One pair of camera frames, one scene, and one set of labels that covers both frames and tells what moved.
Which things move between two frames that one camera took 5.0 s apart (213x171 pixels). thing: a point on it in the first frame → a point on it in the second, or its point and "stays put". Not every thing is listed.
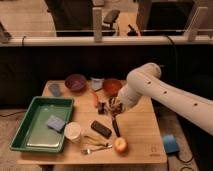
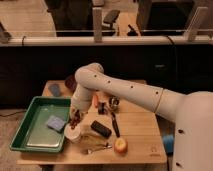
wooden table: [100, 130] stays put
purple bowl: [75, 82] stays put
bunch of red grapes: [115, 105] → [75, 120]
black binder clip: [101, 109] stays put
